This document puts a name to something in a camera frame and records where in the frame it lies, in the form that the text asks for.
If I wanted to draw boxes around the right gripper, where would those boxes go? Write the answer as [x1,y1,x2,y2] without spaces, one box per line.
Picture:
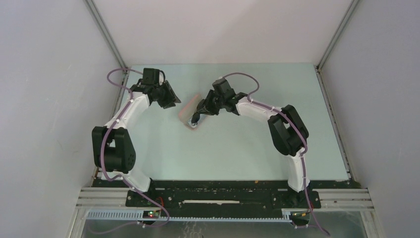
[197,90,225,117]

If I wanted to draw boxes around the pink glasses case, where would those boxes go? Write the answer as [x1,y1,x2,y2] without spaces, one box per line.
[178,94,208,130]

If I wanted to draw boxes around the black sunglasses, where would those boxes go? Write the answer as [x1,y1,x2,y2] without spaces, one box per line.
[189,99,207,128]

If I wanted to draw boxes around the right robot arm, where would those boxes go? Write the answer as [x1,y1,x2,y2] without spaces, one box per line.
[192,78,310,207]

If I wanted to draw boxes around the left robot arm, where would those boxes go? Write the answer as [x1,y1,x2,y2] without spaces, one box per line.
[92,68,181,207]

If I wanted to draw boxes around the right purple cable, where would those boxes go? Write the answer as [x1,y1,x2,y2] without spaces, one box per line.
[223,72,331,237]

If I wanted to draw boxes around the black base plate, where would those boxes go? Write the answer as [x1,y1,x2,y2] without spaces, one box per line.
[92,178,322,218]

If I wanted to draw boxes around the blue toothed cable duct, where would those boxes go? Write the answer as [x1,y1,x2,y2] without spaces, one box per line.
[85,209,292,222]

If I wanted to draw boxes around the aluminium frame rail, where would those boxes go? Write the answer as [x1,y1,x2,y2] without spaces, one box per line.
[76,187,374,212]

